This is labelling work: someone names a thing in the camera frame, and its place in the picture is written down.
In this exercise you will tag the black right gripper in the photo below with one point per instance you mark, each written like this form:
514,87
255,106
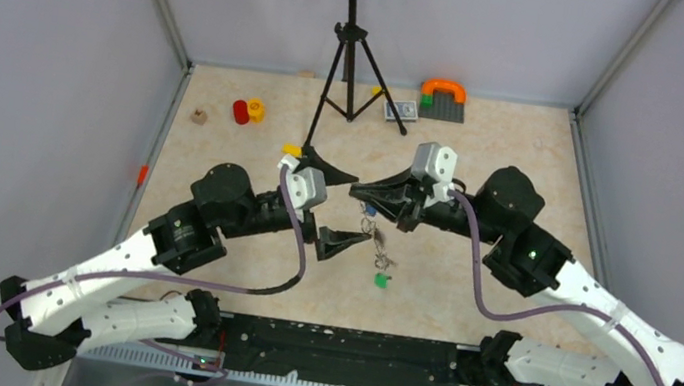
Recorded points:
396,199

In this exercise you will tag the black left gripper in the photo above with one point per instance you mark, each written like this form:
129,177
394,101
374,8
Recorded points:
331,241

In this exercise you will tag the blue plastic key tag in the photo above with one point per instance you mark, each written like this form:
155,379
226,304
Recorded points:
370,210

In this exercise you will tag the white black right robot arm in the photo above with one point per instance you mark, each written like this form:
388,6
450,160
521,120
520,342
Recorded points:
527,259

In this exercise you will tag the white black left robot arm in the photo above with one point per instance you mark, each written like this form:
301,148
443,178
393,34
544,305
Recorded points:
141,287

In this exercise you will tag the yellow lego brick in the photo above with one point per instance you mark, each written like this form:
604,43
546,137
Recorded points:
294,150

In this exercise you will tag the blue playing card box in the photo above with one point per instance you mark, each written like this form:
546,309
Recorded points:
407,111

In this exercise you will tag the grey lego baseplate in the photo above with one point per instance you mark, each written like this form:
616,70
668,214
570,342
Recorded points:
445,109

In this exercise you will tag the green lego brick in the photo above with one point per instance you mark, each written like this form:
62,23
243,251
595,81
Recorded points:
427,101

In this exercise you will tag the yellow plastic cylinder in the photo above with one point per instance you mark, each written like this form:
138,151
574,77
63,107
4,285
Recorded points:
256,110

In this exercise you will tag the orange plastic arch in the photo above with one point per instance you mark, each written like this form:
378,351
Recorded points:
433,85

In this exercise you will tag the red plastic cylinder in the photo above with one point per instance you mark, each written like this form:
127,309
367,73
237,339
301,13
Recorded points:
240,112

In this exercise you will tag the small wooden block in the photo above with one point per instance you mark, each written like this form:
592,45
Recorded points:
199,116

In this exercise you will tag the black tripod stand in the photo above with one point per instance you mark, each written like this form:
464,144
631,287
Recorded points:
350,36

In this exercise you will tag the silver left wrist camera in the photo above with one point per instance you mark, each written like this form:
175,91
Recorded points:
302,188

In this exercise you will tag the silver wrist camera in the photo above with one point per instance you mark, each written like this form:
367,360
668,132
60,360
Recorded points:
434,168
302,188

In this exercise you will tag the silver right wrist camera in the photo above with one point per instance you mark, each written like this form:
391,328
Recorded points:
434,168

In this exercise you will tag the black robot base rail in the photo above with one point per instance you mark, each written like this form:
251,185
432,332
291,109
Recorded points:
337,356

